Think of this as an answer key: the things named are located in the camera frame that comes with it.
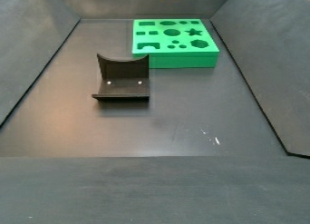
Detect black curved holder stand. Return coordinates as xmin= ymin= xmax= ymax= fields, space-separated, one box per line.
xmin=92 ymin=54 xmax=149 ymax=101

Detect green shape sorter box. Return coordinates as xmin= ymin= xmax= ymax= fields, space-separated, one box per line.
xmin=132 ymin=19 xmax=219 ymax=69

